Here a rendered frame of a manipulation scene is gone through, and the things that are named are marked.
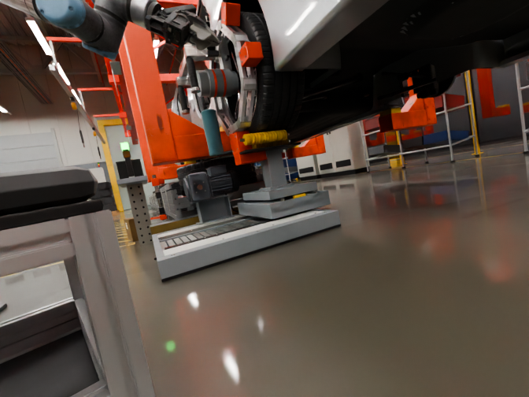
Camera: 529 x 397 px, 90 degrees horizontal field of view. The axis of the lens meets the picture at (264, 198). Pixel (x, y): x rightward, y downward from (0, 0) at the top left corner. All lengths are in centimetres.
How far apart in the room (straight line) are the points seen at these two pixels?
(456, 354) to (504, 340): 8
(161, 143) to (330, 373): 166
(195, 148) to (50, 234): 170
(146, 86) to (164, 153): 44
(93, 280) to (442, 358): 46
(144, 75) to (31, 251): 182
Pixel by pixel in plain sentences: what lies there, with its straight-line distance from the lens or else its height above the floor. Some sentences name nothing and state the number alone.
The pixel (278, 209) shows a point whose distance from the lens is 132.
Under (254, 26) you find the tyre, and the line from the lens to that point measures 146.
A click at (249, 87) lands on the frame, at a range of 136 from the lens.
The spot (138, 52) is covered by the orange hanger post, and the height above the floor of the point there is 122.
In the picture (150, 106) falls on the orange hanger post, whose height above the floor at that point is 88.
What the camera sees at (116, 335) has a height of 20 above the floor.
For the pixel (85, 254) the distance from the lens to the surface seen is 25.
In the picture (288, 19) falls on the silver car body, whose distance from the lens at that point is 120.
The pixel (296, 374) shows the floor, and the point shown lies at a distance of 49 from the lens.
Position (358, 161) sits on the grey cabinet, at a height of 24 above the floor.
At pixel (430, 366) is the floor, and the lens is 50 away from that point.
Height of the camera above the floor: 30
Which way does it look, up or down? 4 degrees down
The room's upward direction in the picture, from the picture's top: 11 degrees counter-clockwise
